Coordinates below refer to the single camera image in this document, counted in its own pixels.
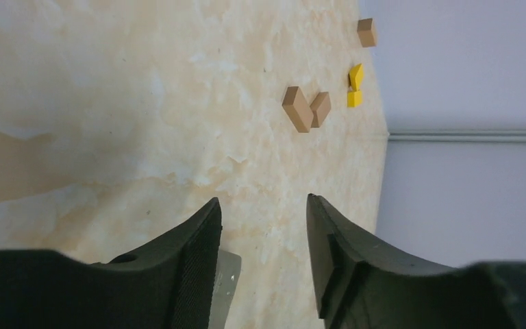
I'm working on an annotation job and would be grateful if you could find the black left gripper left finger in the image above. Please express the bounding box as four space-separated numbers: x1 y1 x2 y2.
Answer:
0 198 222 328

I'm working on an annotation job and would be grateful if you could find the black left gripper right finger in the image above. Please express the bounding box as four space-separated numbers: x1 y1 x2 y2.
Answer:
306 194 526 328

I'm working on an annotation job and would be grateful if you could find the grey remote control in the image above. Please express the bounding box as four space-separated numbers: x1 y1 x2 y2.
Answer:
208 249 242 329

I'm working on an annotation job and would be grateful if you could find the tan wooden block right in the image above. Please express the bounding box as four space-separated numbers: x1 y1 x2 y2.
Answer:
310 91 331 128

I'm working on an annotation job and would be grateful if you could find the tan wooden block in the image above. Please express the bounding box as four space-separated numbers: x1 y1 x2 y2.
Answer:
357 18 377 48
310 91 331 128
282 86 313 133

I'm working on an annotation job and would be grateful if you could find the yellow block right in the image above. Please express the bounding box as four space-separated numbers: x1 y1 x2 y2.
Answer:
347 90 363 108

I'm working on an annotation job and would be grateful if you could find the yellow block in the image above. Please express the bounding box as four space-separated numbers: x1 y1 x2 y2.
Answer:
348 63 364 91
347 90 363 108

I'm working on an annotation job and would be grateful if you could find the tan wooden block left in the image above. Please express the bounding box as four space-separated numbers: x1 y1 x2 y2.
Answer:
282 86 313 133

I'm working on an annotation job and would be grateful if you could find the yellow block left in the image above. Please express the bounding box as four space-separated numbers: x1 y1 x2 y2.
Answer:
348 63 364 91

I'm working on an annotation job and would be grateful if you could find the tan wooden block far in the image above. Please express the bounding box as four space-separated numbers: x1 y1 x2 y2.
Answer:
357 18 377 48

